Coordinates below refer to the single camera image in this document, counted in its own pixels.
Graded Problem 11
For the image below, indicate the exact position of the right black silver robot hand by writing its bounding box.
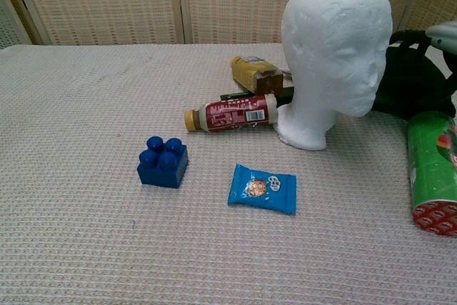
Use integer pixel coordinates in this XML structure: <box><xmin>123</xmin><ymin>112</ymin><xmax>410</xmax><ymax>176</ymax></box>
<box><xmin>389</xmin><ymin>21</ymin><xmax>457</xmax><ymax>79</ymax></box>

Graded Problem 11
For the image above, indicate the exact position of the black baseball cap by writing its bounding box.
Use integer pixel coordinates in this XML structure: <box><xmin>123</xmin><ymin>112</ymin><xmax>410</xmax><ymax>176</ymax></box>
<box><xmin>371</xmin><ymin>29</ymin><xmax>457</xmax><ymax>122</ymax></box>

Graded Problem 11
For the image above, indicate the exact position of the white foam mannequin head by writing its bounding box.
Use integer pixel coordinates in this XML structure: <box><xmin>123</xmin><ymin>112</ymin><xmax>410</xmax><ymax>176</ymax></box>
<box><xmin>276</xmin><ymin>0</ymin><xmax>393</xmax><ymax>151</ymax></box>

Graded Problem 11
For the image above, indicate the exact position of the green chips can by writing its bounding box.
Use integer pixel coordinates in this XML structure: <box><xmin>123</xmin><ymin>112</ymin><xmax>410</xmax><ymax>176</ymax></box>
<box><xmin>406</xmin><ymin>111</ymin><xmax>457</xmax><ymax>237</ymax></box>

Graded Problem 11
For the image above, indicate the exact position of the yellow drink bottle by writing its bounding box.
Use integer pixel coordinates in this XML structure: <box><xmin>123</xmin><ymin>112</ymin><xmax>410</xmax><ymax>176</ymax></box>
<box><xmin>230</xmin><ymin>55</ymin><xmax>285</xmax><ymax>95</ymax></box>

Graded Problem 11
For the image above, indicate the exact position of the small black device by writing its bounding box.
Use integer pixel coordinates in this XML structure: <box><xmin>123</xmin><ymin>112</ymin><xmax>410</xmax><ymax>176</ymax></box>
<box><xmin>219</xmin><ymin>85</ymin><xmax>296</xmax><ymax>108</ymax></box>

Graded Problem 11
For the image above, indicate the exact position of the red label drink bottle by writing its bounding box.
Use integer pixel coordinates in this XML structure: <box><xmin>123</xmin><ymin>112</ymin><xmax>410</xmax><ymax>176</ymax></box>
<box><xmin>184</xmin><ymin>93</ymin><xmax>279</xmax><ymax>133</ymax></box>

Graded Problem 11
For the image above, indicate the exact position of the blue snack packet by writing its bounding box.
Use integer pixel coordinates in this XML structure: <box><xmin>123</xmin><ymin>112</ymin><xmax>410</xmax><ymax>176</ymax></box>
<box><xmin>227</xmin><ymin>163</ymin><xmax>298</xmax><ymax>216</ymax></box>

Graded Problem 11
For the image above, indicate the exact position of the blue toy building block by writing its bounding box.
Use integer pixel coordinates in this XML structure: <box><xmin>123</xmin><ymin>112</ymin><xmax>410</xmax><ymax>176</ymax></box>
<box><xmin>136</xmin><ymin>136</ymin><xmax>189</xmax><ymax>189</ymax></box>

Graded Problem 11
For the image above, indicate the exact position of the woven pale tablecloth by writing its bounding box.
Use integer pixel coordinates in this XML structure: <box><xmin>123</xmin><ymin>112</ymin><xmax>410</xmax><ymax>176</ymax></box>
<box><xmin>0</xmin><ymin>43</ymin><xmax>457</xmax><ymax>305</ymax></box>

